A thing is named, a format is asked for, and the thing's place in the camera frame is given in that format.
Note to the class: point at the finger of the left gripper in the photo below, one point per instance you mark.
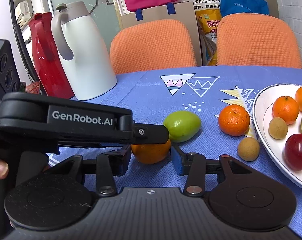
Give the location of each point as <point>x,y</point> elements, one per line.
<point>149,134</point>

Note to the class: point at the small green apple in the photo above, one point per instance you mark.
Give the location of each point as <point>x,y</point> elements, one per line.
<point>182,125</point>

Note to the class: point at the red thermos jug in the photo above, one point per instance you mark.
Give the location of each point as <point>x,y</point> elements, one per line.
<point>46,59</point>

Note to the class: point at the orange chair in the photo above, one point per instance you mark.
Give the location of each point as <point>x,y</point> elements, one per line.
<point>247,39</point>
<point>160,44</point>

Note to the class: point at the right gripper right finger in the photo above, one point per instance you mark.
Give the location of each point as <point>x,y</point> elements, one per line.
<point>191,165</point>

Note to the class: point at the mandarin with stem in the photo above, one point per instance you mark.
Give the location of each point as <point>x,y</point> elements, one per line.
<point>287,108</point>

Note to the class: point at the right orange chair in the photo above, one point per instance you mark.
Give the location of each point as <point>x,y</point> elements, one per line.
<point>247,39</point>

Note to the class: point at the brown longan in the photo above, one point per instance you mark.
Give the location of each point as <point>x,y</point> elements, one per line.
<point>278,128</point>
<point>248,149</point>

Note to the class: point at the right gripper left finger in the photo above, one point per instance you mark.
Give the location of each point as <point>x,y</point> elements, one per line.
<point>109,165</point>

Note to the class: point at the left orange chair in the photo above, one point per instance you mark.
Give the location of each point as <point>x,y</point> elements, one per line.
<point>160,44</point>

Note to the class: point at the mandarin back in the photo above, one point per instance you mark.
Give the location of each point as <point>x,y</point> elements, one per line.
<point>234,120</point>

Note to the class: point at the yellow snack bag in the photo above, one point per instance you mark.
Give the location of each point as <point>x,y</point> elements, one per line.
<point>208,20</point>

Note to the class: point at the pink glass bowl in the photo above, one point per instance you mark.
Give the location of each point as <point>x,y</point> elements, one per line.
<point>33,88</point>

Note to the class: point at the blue patterned tablecloth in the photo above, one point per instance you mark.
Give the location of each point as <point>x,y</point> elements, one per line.
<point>147,95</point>

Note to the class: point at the white plate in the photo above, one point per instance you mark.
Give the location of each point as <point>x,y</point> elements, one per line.
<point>262,116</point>

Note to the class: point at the white thermos jug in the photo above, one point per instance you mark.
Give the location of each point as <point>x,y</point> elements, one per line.
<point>82,51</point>

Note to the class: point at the large orange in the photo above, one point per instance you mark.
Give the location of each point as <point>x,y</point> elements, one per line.
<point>151,153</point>

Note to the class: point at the red plum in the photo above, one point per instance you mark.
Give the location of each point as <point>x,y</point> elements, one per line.
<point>293,152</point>

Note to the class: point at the brown paper bag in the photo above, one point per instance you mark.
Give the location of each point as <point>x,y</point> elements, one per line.
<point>183,12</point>

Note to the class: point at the blue shopping bag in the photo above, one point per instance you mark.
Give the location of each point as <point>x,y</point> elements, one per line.
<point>228,7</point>

